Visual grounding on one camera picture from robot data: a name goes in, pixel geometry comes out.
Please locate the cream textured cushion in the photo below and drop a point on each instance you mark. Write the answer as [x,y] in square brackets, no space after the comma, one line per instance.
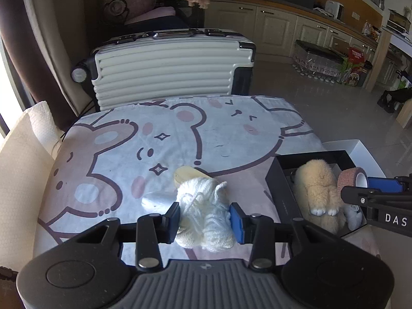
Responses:
[22,193]

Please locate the black cardboard box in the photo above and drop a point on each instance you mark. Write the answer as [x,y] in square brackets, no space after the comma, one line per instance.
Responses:
[283,196]

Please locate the white yarn bundle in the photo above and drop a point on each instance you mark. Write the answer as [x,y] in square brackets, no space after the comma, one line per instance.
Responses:
[206,212]

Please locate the pack of water bottles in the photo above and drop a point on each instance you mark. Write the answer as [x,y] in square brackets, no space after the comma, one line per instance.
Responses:
[318,61]

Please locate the paper towel roll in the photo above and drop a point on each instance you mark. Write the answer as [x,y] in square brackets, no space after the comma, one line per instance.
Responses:
[43,125]

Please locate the brown curtain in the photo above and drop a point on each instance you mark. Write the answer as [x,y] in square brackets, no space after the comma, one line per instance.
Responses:
[19,38]

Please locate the cream plush toy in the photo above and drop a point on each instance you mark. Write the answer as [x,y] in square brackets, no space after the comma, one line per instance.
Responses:
[318,186]

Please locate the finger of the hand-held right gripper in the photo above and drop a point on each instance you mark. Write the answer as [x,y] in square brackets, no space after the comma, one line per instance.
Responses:
[383,184]
[354,194]

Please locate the brown cardboard box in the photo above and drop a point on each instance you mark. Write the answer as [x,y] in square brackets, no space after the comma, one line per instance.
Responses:
[339,43]

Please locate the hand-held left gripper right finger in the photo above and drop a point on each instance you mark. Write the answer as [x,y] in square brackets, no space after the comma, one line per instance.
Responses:
[238,225]

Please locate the wooden leg desk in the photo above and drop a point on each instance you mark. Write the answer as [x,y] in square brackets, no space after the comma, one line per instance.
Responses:
[381,58]

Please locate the small plastic bottles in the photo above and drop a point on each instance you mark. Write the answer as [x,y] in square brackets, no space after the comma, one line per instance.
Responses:
[370,29]

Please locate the black trash bin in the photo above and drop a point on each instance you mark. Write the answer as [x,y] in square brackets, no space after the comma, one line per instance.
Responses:
[365,74]

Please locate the green red carton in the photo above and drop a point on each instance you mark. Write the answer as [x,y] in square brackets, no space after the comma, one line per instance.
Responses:
[352,70]

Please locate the white countertop appliance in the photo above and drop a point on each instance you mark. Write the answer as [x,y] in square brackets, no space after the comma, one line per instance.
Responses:
[333,9]

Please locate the white paper tray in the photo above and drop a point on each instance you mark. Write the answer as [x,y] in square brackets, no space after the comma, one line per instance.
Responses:
[357,151]

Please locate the oval wooden box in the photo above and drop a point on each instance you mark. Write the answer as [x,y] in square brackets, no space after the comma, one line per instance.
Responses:
[186,173]

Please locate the wall socket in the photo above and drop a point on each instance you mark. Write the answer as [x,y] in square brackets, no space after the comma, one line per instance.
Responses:
[356,15]

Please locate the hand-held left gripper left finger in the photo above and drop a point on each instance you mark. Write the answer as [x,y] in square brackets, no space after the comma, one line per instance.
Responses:
[175,222]

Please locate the glass tank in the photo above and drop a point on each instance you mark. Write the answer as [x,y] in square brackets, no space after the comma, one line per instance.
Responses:
[399,21]

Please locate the white ribbed suitcase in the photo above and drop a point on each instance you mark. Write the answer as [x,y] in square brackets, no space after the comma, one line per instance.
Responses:
[167,67]

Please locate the cream kitchen cabinet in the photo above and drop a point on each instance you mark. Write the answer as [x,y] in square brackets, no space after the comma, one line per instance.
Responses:
[276,25]

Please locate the brown tape roll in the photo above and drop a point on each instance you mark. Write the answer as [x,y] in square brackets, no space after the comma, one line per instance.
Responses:
[349,177]

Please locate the printed bear blanket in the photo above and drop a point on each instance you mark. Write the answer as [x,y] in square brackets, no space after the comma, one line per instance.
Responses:
[209,135]

